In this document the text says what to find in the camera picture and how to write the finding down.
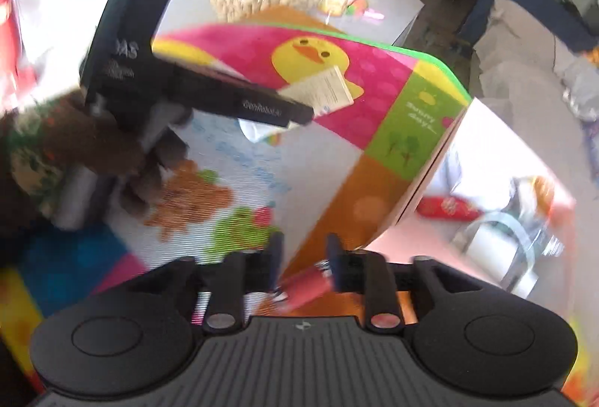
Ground red tube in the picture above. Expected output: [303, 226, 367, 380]
[276, 264, 334, 312]

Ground person's left hand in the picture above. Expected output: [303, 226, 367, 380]
[119, 132, 191, 219]

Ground white side table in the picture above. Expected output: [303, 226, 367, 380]
[318, 0, 424, 48]

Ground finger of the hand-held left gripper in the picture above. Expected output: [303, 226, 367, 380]
[154, 61, 315, 130]

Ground clear plastic packet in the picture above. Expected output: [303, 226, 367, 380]
[559, 54, 599, 120]

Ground pink cardboard box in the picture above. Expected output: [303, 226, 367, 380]
[365, 96, 581, 324]

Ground person's left forearm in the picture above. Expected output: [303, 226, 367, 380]
[0, 98, 147, 242]

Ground cream tube white cap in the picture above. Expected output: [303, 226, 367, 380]
[461, 222, 513, 279]

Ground wooden table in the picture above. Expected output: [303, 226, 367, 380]
[243, 5, 347, 36]

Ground colourful cartoon play mat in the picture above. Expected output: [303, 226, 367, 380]
[0, 21, 599, 407]

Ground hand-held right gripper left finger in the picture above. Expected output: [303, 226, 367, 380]
[128, 232, 285, 334]

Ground white carton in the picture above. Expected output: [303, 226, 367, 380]
[278, 65, 355, 118]

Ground red snack packet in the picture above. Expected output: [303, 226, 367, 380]
[416, 196, 482, 221]

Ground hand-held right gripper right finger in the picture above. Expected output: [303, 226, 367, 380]
[326, 233, 483, 334]

